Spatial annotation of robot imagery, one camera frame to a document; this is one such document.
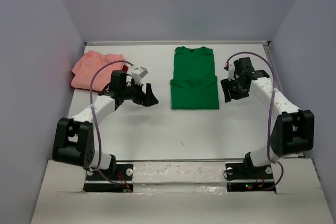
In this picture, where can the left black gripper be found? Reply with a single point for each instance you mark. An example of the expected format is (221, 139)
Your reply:
(147, 99)

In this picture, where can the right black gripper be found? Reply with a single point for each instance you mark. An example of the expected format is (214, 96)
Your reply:
(226, 85)

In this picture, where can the green t shirt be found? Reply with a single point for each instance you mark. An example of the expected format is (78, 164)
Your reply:
(194, 85)

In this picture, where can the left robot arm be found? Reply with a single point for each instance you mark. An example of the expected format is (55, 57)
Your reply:
(78, 140)

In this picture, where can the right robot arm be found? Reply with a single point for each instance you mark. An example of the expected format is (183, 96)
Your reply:
(290, 129)

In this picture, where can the dark red folded t shirt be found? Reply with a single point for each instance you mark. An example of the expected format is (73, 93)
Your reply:
(125, 68)

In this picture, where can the pink folded t shirt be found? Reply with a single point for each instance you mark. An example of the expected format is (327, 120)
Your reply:
(89, 64)

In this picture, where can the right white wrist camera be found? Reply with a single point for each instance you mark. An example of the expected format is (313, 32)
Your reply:
(230, 68)

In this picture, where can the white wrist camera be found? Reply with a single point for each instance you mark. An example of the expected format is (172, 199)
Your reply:
(230, 68)
(138, 73)

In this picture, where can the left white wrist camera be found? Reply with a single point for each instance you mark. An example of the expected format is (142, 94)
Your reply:
(138, 73)

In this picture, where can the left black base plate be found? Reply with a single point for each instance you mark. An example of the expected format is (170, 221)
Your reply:
(108, 181)

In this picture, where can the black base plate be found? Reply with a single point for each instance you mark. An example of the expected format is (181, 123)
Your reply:
(108, 181)
(241, 180)

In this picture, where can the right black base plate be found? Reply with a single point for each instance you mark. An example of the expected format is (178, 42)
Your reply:
(241, 180)

